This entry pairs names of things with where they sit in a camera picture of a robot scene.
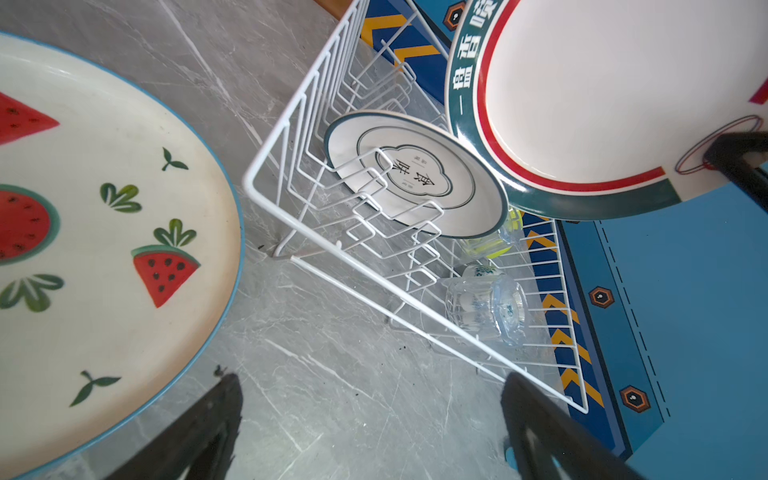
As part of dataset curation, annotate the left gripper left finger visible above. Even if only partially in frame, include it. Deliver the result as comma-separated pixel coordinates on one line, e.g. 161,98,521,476
109,373,243,479

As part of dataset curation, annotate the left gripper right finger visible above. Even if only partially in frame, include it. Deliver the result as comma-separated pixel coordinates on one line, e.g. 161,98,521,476
501,372,641,479

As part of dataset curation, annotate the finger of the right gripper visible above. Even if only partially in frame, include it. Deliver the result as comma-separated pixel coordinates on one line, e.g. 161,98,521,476
704,132,767,211

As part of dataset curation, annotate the white plate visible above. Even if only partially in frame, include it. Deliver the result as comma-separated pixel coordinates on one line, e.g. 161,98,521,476
445,1,767,220
324,110,508,239

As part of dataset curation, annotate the watermelon pattern plate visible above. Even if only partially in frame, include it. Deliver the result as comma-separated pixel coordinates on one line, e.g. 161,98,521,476
1,34,244,479

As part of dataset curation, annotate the white wire dish rack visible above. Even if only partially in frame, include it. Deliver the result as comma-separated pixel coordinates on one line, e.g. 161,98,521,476
242,1,604,416

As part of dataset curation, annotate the clear glass cup near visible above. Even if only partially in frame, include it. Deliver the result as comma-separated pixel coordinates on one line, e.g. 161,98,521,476
442,275,528,346

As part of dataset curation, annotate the blue white porcelain bowl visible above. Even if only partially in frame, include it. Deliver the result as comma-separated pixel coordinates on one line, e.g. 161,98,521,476
462,264,503,278

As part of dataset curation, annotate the lime green bowl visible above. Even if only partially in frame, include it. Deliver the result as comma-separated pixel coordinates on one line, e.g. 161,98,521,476
459,208,525,261

